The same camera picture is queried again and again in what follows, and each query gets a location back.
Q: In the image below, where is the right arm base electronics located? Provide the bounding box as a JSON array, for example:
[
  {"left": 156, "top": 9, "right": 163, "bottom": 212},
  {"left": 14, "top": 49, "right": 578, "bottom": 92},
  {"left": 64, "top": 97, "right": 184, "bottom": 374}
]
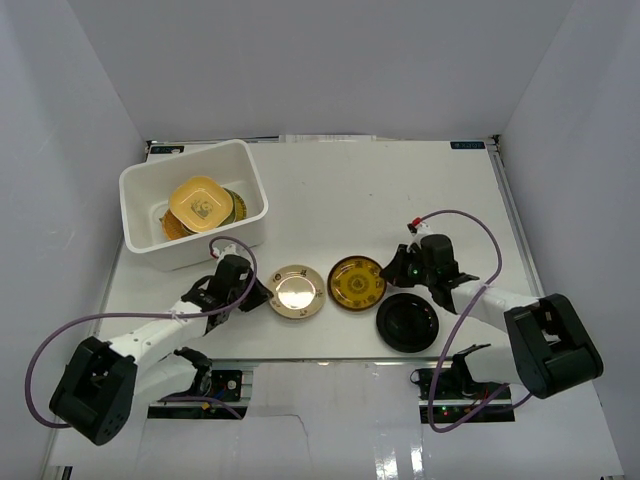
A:
[{"left": 409, "top": 361, "right": 515, "bottom": 425}]

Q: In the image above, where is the round green-rimmed bamboo plate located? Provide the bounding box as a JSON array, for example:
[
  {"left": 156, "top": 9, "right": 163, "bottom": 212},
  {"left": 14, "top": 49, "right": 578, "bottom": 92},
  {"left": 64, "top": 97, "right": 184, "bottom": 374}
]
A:
[{"left": 229, "top": 190, "right": 248, "bottom": 222}]

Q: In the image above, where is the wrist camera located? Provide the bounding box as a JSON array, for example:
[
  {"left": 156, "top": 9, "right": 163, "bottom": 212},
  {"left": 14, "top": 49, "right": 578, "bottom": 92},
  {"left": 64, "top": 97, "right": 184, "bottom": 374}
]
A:
[
  {"left": 209, "top": 244, "right": 237, "bottom": 261},
  {"left": 407, "top": 218, "right": 434, "bottom": 246}
]

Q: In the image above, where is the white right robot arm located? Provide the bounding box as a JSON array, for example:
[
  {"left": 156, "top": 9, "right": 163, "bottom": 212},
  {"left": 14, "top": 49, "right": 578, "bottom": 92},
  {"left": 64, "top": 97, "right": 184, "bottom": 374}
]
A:
[{"left": 380, "top": 234, "right": 604, "bottom": 399}]

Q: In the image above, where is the yellow square panda dish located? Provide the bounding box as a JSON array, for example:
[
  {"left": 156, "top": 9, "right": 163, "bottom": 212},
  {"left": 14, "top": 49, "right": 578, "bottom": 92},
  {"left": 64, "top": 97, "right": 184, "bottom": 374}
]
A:
[{"left": 168, "top": 176, "right": 232, "bottom": 233}]

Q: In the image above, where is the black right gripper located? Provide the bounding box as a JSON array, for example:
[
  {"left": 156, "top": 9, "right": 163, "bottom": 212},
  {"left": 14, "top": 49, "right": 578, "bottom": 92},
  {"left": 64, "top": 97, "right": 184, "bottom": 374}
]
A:
[{"left": 381, "top": 244, "right": 436, "bottom": 288}]

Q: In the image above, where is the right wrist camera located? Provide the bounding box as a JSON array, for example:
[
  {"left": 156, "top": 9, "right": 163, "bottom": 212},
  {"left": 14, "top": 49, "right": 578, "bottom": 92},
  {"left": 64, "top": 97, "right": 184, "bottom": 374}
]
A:
[{"left": 407, "top": 218, "right": 434, "bottom": 246}]

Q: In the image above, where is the yellow ornate round plate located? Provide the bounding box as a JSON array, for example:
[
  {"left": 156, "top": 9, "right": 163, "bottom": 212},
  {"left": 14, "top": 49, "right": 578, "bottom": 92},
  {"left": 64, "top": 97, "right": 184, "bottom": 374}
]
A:
[{"left": 327, "top": 255, "right": 387, "bottom": 312}]

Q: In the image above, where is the beige round patterned plate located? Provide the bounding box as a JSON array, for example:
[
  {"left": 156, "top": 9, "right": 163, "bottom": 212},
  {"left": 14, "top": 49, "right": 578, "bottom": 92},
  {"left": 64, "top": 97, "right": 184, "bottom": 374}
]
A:
[{"left": 267, "top": 264, "right": 327, "bottom": 321}]

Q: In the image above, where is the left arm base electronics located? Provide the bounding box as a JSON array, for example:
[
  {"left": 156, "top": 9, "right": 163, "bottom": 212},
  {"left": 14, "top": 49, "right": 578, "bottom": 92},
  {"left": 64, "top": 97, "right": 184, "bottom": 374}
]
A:
[{"left": 147, "top": 370, "right": 252, "bottom": 420}]

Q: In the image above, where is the black round plate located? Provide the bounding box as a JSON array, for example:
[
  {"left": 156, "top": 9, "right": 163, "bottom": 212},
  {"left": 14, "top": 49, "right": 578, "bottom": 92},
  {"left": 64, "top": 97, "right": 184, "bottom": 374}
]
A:
[{"left": 376, "top": 293, "right": 439, "bottom": 354}]

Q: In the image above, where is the round orange woven plate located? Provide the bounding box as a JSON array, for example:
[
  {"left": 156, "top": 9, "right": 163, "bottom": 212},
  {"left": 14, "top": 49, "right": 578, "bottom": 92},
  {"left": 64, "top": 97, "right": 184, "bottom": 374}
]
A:
[{"left": 160, "top": 210, "right": 189, "bottom": 241}]

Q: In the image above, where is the green square panda dish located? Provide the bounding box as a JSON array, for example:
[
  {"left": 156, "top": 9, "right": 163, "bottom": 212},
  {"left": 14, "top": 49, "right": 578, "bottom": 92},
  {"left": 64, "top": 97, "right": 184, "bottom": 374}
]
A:
[{"left": 220, "top": 188, "right": 235, "bottom": 227}]

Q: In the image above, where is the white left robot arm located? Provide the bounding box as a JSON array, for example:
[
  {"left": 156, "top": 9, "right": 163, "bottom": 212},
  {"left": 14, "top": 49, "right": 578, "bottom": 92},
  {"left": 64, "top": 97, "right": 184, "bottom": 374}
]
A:
[{"left": 49, "top": 254, "right": 272, "bottom": 446}]

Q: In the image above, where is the white plastic bin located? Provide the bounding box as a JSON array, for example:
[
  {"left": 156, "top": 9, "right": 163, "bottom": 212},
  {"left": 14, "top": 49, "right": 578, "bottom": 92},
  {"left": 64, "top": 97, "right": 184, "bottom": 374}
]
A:
[{"left": 119, "top": 139, "right": 268, "bottom": 271}]

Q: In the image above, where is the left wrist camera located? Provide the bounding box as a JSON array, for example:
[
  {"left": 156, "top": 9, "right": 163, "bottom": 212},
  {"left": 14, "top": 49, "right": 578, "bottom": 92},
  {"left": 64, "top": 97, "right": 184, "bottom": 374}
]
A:
[{"left": 209, "top": 244, "right": 237, "bottom": 261}]

